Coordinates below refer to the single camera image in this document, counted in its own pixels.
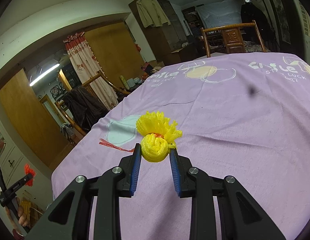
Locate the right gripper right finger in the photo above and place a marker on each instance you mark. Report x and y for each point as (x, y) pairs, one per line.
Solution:
(226, 200)

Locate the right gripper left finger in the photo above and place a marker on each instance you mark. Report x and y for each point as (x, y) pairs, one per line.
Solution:
(89, 208)

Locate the red foam fruit net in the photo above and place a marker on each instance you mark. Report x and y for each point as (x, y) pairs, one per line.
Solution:
(28, 170)

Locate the yellow foam fruit net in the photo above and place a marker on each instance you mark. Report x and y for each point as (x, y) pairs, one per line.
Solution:
(159, 134)

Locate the person's left hand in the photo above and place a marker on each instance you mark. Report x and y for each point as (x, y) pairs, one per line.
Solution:
(22, 218)

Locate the dark jacket on chair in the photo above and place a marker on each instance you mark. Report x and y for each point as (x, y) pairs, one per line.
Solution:
(85, 108)

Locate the wooden armchair with cushion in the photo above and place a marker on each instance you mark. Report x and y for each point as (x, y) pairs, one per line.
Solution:
(66, 112)

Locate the purple printed bedsheet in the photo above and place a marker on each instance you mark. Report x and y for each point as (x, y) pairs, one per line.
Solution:
(245, 115)

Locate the fluorescent ceiling light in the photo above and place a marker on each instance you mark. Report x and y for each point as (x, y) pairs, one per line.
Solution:
(42, 75)

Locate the red patterned door curtain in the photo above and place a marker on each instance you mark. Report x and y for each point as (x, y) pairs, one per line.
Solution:
(86, 66)

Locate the wooden chair far side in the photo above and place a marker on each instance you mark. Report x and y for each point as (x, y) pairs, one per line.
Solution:
(232, 37)

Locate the beige hanging jacket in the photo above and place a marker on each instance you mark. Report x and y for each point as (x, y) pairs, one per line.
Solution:
(151, 13)

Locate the framed wall painting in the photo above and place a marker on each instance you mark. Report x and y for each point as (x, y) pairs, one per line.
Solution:
(284, 28)

